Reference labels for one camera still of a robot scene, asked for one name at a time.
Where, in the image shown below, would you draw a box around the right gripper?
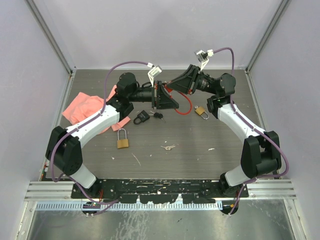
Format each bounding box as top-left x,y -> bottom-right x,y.
165,64 -> 218,96

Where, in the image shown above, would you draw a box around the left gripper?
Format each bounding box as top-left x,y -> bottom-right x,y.
128,80 -> 179,110

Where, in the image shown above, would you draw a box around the red cable seal lock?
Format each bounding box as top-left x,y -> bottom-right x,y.
164,83 -> 193,116

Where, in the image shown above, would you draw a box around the black-headed key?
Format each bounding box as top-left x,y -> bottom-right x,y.
153,112 -> 166,123

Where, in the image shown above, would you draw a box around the black padlock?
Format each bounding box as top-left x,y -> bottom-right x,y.
133,110 -> 150,125

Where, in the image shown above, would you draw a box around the large brass padlock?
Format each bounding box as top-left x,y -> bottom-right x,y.
117,128 -> 129,149

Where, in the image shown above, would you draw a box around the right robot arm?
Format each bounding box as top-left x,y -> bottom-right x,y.
166,65 -> 282,197

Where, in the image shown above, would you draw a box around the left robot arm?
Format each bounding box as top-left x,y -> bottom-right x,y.
45,72 -> 179,198

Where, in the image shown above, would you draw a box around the silver brass lock keys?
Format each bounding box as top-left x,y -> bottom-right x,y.
161,145 -> 176,151

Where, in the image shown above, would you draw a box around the small brass padlock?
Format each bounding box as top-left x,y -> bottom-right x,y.
194,105 -> 210,120

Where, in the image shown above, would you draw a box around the pink cloth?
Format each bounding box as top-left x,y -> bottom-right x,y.
62,85 -> 131,132

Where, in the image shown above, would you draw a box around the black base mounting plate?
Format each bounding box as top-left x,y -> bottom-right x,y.
71,178 -> 249,204

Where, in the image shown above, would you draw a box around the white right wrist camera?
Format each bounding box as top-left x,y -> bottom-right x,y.
194,49 -> 214,71

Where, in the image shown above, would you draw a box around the slotted cable duct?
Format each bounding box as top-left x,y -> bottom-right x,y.
35,201 -> 223,211

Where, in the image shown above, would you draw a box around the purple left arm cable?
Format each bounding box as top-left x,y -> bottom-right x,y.
49,60 -> 153,221

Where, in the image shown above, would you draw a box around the aluminium frame rail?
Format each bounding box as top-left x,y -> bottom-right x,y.
24,179 -> 297,203

